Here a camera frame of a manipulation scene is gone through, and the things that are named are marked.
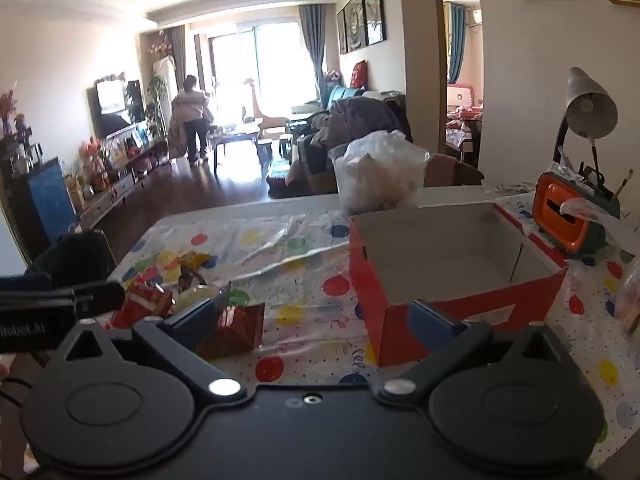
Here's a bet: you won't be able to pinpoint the red flower bouquet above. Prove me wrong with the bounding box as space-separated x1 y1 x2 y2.
0 80 18 133

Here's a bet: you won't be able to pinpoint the wooden rocking toy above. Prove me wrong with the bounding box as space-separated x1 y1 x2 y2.
242 77 291 136

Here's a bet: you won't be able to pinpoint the brown chair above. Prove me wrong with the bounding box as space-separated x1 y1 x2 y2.
425 152 485 188

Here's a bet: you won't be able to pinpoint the long television cabinet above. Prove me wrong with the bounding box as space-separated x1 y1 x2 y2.
80 137 171 231

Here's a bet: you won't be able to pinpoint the black pen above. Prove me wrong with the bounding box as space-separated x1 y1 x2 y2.
591 136 605 188

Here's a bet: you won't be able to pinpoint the television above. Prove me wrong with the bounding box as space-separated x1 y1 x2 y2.
87 79 146 138

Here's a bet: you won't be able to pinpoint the clear plastic tub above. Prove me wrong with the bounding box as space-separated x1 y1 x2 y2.
329 142 431 218

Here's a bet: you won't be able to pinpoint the tall green plant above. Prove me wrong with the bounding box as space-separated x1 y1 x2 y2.
146 74 171 138

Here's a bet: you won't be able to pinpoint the blue curtain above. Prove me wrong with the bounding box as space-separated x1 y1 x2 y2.
447 2 468 85

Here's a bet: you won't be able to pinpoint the thin paint brush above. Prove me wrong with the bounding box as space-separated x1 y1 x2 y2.
613 169 636 200

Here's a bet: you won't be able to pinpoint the black framed wall picture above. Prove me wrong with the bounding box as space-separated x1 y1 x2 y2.
345 0 367 51
362 0 387 46

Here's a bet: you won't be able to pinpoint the potted red flowers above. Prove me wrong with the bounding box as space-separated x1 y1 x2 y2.
80 137 108 191

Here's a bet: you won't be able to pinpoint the sofa with clothes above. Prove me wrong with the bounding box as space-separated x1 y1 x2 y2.
287 85 416 196

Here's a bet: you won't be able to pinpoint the red snack packet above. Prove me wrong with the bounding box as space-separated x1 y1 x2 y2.
107 275 175 331

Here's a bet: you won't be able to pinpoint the grey coat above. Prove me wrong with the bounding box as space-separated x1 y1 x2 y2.
327 97 406 146

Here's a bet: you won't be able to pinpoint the grey curtain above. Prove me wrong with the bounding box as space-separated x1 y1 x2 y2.
299 4 328 103

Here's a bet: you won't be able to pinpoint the blue cabinet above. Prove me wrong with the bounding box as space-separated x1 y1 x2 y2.
27 157 78 246

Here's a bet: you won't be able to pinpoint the white plastic bag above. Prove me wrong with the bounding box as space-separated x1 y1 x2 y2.
342 130 426 211

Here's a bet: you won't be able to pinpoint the dark floor cushion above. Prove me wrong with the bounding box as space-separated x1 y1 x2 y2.
266 170 298 197

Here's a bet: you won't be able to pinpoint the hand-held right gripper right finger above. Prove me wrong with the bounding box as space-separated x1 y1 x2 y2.
377 300 576 403

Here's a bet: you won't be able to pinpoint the polka dot tablecloth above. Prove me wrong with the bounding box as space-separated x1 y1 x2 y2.
107 191 640 466

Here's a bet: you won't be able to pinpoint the black coffee machine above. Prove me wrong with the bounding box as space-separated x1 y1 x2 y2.
12 122 41 173

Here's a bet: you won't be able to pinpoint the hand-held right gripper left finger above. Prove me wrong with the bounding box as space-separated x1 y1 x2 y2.
50 299 247 402

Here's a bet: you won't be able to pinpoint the dark brown snack packet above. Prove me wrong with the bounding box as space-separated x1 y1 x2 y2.
177 265 208 293

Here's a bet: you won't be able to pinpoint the clear plastic bag of sweets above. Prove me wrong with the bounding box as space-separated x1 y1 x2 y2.
559 196 640 336

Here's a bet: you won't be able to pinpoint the orange green tissue box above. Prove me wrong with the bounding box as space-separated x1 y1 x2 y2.
531 170 622 256

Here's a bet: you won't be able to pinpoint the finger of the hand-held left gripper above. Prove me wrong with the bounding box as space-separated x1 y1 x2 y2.
72 281 127 318

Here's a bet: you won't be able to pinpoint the clear plastic sheet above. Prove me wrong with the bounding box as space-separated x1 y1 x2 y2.
225 215 351 281

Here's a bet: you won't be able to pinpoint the dark coffee table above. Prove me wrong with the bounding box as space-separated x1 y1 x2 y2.
212 127 261 173

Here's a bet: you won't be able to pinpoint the grey desk lamp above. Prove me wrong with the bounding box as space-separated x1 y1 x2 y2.
550 66 619 171

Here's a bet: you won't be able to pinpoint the bed with pink bedding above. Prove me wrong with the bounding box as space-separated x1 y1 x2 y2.
446 102 485 153

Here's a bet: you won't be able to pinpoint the red cardboard box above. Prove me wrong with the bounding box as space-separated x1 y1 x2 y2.
348 202 570 368

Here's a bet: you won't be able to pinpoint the black chair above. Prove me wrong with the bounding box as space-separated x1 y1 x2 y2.
32 230 117 291

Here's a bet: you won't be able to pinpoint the clear printed packet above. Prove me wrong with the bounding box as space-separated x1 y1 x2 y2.
485 180 543 197

